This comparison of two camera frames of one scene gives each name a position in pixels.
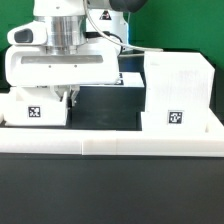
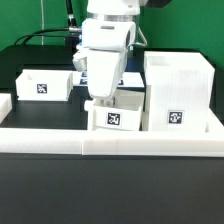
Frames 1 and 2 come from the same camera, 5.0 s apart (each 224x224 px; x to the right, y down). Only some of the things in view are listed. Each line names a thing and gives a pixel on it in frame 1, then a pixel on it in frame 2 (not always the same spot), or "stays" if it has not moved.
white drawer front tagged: [34, 106] -> [124, 114]
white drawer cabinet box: [178, 92] stays
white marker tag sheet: [129, 79] stays
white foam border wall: [76, 141] stays
